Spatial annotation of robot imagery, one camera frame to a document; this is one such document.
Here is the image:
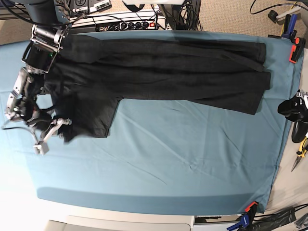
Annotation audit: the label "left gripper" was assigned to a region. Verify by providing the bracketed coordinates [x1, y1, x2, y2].
[277, 90, 308, 122]

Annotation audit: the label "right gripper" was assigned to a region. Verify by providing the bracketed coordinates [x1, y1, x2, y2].
[25, 113, 72, 144]

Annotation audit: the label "dark grey T-shirt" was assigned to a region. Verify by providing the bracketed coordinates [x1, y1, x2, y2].
[43, 35, 271, 142]

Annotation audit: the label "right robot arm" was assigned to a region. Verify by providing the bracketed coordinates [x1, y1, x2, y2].
[5, 0, 71, 150]

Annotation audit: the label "black computer mouse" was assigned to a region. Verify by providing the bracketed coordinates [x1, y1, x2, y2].
[291, 121, 308, 143]

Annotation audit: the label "orange black clamp top right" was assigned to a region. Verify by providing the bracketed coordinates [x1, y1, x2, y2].
[289, 37, 306, 64]

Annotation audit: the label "blue clamp top right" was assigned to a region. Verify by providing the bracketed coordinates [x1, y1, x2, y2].
[281, 14, 297, 39]

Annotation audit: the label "black caster wheel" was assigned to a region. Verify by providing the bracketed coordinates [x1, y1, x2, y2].
[268, 10, 279, 23]

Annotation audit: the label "blue orange clamp bottom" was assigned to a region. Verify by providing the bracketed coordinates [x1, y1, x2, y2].
[227, 201, 258, 231]

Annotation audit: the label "teal table cloth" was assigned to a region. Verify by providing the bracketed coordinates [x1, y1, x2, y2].
[0, 31, 303, 215]

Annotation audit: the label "black power strip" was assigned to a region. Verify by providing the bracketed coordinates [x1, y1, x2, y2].
[119, 21, 156, 31]

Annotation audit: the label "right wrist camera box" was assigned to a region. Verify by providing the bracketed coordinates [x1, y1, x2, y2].
[33, 142, 49, 155]

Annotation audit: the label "yellow handled pliers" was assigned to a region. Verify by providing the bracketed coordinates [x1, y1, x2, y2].
[291, 136, 308, 172]

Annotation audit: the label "yellow cable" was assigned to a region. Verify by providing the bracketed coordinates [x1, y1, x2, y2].
[279, 0, 301, 37]

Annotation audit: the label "black strap bottom right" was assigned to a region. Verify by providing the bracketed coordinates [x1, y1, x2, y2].
[250, 207, 297, 231]

